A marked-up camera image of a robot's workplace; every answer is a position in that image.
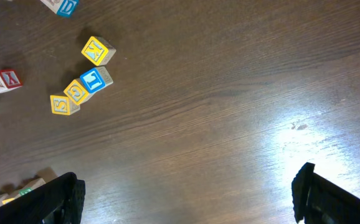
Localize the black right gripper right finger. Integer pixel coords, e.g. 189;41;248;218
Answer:
291;162;360;224

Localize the yellow S block right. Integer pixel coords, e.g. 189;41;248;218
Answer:
50;93;80;116

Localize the blue D block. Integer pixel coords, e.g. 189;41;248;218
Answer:
40;0;79;17

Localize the yellow G block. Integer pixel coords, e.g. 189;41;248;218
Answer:
64;78;94;105

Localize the yellow C block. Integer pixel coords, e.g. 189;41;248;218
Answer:
2;192;21;205

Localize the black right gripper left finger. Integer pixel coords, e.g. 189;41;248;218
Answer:
0;172;85;224

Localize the green R block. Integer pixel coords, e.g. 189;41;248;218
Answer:
11;178;45;198

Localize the yellow K block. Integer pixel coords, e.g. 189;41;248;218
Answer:
81;36;116;66

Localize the blue L block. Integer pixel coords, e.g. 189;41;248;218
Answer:
80;66;113;93

